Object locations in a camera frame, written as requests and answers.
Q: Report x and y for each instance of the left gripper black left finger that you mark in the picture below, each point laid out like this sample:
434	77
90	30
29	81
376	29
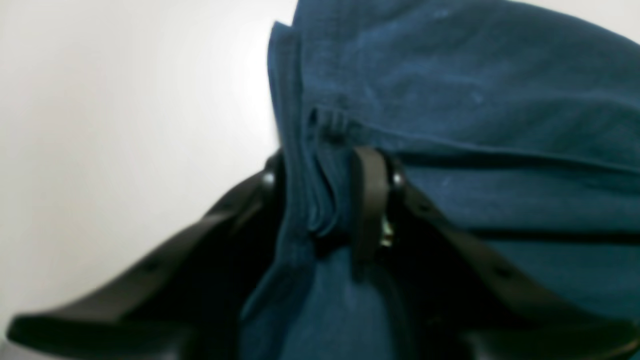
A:
181	301

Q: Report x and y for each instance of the dark blue T-shirt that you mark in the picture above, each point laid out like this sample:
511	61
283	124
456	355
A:
520	123

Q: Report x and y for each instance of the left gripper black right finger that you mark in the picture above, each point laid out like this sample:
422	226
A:
458	299

